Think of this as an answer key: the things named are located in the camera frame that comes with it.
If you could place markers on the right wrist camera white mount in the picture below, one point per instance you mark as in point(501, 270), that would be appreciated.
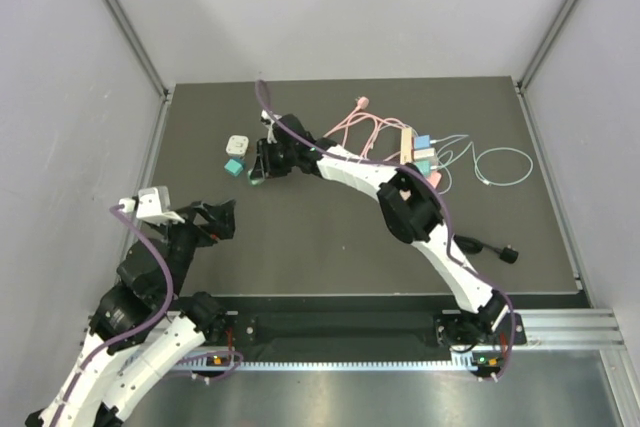
point(269, 121)

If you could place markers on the green usb charger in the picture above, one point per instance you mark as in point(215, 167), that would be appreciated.
point(255, 181)

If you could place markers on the pink power strip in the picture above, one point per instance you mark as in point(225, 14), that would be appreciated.
point(434, 179)

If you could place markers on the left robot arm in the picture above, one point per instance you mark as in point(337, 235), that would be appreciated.
point(143, 325)

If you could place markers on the slotted grey cable duct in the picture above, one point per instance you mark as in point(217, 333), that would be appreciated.
point(454, 361)

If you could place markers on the light teal usb charger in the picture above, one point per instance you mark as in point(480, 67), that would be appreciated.
point(425, 167)

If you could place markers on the blue usb charger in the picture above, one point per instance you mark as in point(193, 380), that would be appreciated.
point(422, 142)

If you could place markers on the white usb charger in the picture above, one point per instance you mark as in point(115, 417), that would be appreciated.
point(423, 154)

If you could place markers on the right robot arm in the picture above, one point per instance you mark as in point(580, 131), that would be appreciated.
point(412, 211)

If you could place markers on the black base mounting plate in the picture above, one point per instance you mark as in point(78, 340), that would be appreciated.
point(354, 328)

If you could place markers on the beige red power strip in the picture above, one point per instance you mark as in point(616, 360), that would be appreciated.
point(406, 146)

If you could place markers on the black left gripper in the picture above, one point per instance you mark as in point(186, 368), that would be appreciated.
point(220, 215)

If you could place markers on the pink round wall plug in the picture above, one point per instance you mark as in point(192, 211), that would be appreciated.
point(361, 103)

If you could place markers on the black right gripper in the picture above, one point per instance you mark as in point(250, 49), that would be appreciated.
point(263, 160)

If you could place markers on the aluminium frame rail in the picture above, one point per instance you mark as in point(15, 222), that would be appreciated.
point(570, 329)

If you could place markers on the white square plug adapter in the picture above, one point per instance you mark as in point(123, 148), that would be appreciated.
point(237, 146)

